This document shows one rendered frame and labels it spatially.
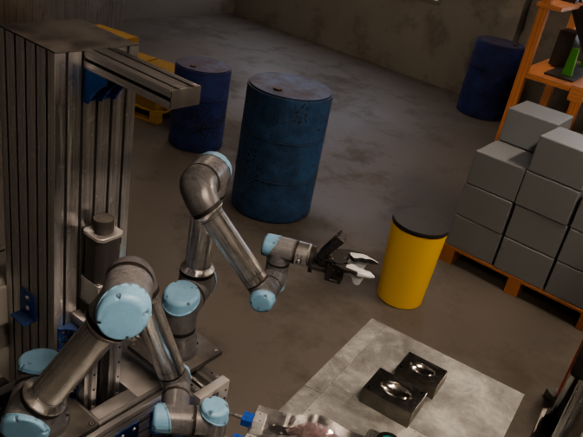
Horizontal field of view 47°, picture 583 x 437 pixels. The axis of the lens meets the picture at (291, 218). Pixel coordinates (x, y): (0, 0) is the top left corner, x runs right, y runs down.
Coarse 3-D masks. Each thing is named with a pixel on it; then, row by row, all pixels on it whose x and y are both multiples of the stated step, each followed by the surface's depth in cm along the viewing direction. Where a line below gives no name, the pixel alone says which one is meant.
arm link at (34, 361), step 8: (32, 352) 176; (40, 352) 176; (48, 352) 177; (56, 352) 178; (24, 360) 172; (32, 360) 173; (40, 360) 173; (48, 360) 174; (16, 368) 172; (24, 368) 169; (32, 368) 170; (40, 368) 170; (16, 376) 173; (24, 376) 169; (32, 376) 169
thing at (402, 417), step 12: (384, 372) 254; (372, 384) 247; (384, 384) 250; (396, 384) 250; (408, 384) 250; (360, 396) 247; (372, 396) 244; (384, 396) 242; (396, 396) 247; (408, 396) 246; (420, 396) 246; (372, 408) 246; (384, 408) 242; (396, 408) 239; (408, 408) 239; (420, 408) 249; (396, 420) 241; (408, 420) 238
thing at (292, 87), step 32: (256, 96) 489; (288, 96) 482; (320, 96) 495; (256, 128) 497; (288, 128) 489; (320, 128) 503; (256, 160) 506; (288, 160) 501; (256, 192) 517; (288, 192) 515
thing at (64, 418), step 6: (66, 408) 185; (60, 414) 180; (66, 414) 185; (60, 420) 180; (66, 420) 183; (54, 426) 179; (60, 426) 181; (66, 426) 183; (54, 432) 179; (60, 432) 181
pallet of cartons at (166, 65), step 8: (96, 24) 697; (112, 32) 680; (120, 32) 686; (136, 40) 682; (144, 56) 723; (152, 56) 728; (160, 64) 708; (168, 64) 712; (136, 96) 668; (136, 104) 670; (144, 104) 666; (152, 104) 661; (136, 112) 683; (152, 112) 664; (160, 112) 666; (168, 112) 696; (144, 120) 672; (152, 120) 667; (160, 120) 671
